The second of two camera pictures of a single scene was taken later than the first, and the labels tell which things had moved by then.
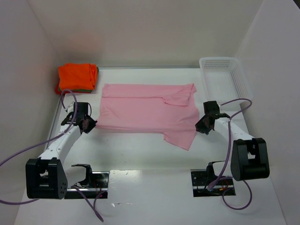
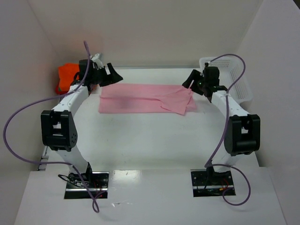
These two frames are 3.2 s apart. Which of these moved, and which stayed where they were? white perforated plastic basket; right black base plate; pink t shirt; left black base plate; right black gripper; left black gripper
Moved: right black gripper; pink t shirt; left black gripper
Stayed: white perforated plastic basket; right black base plate; left black base plate
